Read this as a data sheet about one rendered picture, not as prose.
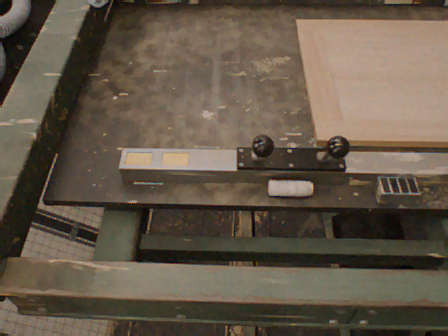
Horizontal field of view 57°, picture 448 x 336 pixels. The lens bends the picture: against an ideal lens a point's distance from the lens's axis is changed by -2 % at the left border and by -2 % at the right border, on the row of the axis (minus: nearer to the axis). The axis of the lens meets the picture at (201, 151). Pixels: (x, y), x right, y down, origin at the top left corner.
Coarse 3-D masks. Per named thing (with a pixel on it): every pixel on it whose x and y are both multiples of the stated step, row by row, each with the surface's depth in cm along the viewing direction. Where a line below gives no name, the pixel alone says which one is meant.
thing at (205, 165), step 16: (160, 160) 79; (192, 160) 79; (208, 160) 79; (224, 160) 79; (352, 160) 77; (368, 160) 77; (384, 160) 77; (400, 160) 77; (416, 160) 77; (432, 160) 77; (128, 176) 80; (144, 176) 80; (160, 176) 79; (176, 176) 79; (192, 176) 79; (208, 176) 79; (224, 176) 78; (240, 176) 78; (256, 176) 78; (272, 176) 78; (288, 176) 77; (304, 176) 77; (320, 176) 77; (336, 176) 77; (352, 176) 76; (368, 176) 76; (384, 176) 76; (400, 176) 76; (416, 176) 76; (432, 176) 75
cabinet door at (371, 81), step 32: (320, 32) 108; (352, 32) 107; (384, 32) 107; (416, 32) 106; (320, 64) 99; (352, 64) 99; (384, 64) 99; (416, 64) 99; (320, 96) 92; (352, 96) 92; (384, 96) 92; (416, 96) 91; (320, 128) 86; (352, 128) 85; (384, 128) 85; (416, 128) 85
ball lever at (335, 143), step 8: (336, 136) 66; (328, 144) 66; (336, 144) 65; (344, 144) 65; (320, 152) 76; (328, 152) 66; (336, 152) 65; (344, 152) 65; (320, 160) 76; (328, 160) 76
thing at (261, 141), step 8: (256, 136) 67; (264, 136) 66; (256, 144) 66; (264, 144) 65; (272, 144) 66; (256, 152) 66; (264, 152) 66; (272, 152) 67; (256, 160) 77; (264, 160) 77
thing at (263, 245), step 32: (128, 224) 79; (96, 256) 75; (128, 256) 75; (160, 256) 80; (192, 256) 79; (224, 256) 78; (256, 256) 77; (288, 256) 77; (320, 256) 76; (352, 256) 76; (384, 256) 75; (416, 256) 75
